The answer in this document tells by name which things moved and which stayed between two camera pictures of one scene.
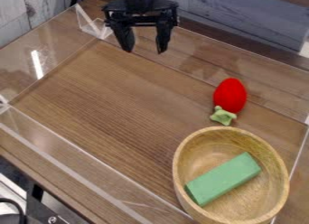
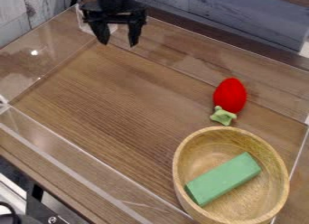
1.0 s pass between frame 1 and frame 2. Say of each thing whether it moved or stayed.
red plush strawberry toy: stayed
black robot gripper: moved
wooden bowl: stayed
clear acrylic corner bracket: stayed
